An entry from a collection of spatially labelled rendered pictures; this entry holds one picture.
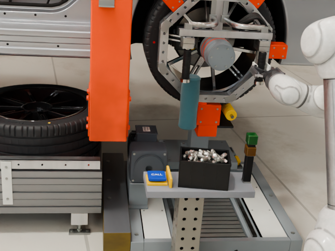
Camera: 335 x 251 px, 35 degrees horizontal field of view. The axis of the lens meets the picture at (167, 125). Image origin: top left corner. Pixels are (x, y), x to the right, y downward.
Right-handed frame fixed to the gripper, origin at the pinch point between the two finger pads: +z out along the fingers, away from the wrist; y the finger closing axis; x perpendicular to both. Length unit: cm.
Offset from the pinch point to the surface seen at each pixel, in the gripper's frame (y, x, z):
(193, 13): -25, 14, 46
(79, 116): -81, -32, 17
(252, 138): -12.4, -18.1, -40.2
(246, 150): -14.2, -23.3, -39.6
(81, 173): -79, -50, -8
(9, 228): -113, -83, -2
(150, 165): -47, -49, -1
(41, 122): -98, -32, 8
